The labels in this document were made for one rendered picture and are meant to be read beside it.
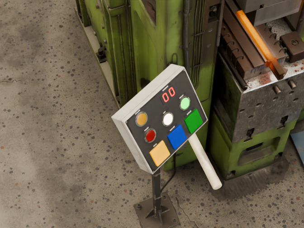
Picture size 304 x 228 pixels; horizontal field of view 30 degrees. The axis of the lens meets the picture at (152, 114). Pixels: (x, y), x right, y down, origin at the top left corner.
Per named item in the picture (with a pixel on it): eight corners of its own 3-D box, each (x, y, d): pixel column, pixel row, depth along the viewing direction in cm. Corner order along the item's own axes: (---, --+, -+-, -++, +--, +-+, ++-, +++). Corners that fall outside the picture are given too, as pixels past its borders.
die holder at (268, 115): (298, 119, 292) (318, 66, 254) (231, 144, 284) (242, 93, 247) (248, 41, 320) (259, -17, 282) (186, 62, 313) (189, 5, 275)
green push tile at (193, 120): (203, 122, 232) (197, 108, 228) (191, 134, 229) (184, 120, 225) (200, 121, 233) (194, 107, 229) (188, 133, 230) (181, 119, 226)
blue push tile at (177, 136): (187, 138, 228) (180, 124, 224) (174, 150, 225) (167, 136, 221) (184, 137, 229) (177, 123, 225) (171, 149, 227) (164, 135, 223)
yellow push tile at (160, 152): (170, 154, 224) (163, 140, 220) (157, 166, 221) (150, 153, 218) (167, 153, 225) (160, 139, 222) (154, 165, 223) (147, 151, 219)
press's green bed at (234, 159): (282, 161, 331) (297, 118, 292) (224, 183, 324) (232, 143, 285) (239, 89, 359) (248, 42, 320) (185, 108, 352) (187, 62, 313)
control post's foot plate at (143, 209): (182, 224, 312) (182, 217, 304) (145, 239, 308) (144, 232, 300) (167, 190, 323) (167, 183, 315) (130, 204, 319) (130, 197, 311)
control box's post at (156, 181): (161, 215, 315) (159, 109, 224) (155, 218, 314) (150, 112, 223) (159, 209, 316) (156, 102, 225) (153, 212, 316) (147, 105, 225)
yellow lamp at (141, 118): (149, 123, 213) (148, 117, 209) (137, 127, 212) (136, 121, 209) (145, 116, 215) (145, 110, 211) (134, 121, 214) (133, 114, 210)
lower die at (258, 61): (282, 66, 254) (286, 54, 247) (243, 80, 251) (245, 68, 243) (240, 2, 275) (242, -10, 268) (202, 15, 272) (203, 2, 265)
